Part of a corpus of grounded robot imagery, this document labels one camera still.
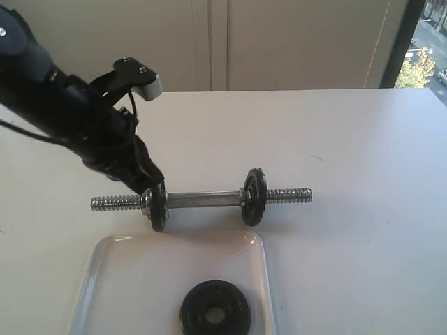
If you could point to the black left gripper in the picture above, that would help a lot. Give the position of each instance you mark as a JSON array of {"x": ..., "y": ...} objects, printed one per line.
[{"x": 104, "y": 136}]

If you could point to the chrome collar nut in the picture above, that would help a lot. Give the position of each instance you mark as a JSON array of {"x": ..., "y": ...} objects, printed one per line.
[{"x": 145, "y": 202}]

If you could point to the black window frame post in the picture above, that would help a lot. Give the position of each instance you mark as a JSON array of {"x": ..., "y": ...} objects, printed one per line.
[{"x": 401, "y": 43}]

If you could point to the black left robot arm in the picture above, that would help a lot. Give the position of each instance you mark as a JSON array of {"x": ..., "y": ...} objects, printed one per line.
[{"x": 32, "y": 85}]

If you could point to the chrome threaded dumbbell bar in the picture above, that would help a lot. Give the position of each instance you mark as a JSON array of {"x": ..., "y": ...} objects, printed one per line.
[{"x": 202, "y": 199}]

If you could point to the white rectangular tray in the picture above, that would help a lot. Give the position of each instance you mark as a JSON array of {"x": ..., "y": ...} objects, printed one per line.
[{"x": 136, "y": 284}]

